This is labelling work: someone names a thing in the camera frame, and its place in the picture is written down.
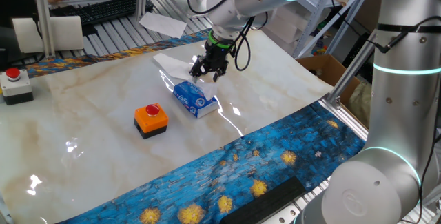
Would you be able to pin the marble pattern mat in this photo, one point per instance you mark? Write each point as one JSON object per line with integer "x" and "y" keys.
{"x": 103, "y": 96}

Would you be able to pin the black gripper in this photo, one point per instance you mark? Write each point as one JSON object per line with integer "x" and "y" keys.
{"x": 217, "y": 55}

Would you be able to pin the white paper sheet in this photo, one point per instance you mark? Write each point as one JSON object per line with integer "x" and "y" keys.
{"x": 162, "y": 24}

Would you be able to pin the orange red button box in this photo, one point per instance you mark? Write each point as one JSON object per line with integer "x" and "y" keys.
{"x": 151, "y": 120}

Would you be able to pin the grey metal shelf rack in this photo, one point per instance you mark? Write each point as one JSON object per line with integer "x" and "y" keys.
{"x": 310, "y": 32}

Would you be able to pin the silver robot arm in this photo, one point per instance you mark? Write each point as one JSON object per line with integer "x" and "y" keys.
{"x": 403, "y": 113}

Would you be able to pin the brown cardboard box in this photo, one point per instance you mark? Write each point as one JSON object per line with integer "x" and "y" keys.
{"x": 327, "y": 67}

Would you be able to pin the black foam block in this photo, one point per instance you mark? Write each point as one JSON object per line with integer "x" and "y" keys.
{"x": 265, "y": 201}

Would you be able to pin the brown cardboard board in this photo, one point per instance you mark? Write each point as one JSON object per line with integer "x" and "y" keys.
{"x": 370, "y": 7}

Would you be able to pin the blue tissue pack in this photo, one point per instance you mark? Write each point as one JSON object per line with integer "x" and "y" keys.
{"x": 187, "y": 100}

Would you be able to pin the white foam box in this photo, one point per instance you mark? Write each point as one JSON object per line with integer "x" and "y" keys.
{"x": 286, "y": 31}

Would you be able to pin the black monitor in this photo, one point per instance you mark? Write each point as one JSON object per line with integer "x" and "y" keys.
{"x": 13, "y": 3}

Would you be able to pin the white paper napkin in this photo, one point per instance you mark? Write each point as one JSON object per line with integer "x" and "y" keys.
{"x": 169, "y": 62}
{"x": 184, "y": 74}
{"x": 208, "y": 89}

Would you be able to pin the grey emergency stop box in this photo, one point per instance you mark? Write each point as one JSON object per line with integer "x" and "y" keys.
{"x": 15, "y": 88}

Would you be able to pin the blue starry tablecloth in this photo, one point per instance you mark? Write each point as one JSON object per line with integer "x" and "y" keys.
{"x": 275, "y": 148}

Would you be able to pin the olive cloth bag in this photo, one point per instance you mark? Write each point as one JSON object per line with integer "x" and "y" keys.
{"x": 360, "y": 105}

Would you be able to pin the black keyboard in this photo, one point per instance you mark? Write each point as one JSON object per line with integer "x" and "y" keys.
{"x": 103, "y": 10}

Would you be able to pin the white plastic panel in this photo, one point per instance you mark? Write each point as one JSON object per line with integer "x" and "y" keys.
{"x": 65, "y": 32}

